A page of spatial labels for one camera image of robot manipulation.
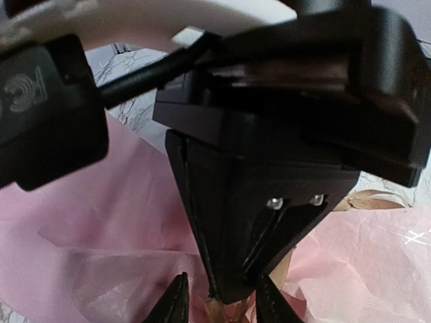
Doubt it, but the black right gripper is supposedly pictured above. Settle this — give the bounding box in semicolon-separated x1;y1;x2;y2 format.
152;6;427;189

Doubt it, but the beige raffia ribbon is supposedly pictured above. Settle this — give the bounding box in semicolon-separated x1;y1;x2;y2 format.
205;189;411;322

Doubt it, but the pink wrapping paper sheet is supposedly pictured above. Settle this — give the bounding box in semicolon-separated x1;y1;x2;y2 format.
1;116;430;322

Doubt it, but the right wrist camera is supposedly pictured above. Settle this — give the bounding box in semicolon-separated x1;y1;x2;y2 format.
1;34;109;191

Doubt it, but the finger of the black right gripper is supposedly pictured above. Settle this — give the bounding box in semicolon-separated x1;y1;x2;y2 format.
165;130;224;301
183;137;361;306

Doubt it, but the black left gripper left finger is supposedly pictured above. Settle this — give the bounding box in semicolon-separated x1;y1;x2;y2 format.
143;272;190;323

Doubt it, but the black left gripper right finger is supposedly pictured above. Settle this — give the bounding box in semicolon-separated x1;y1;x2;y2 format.
255;274;303;323

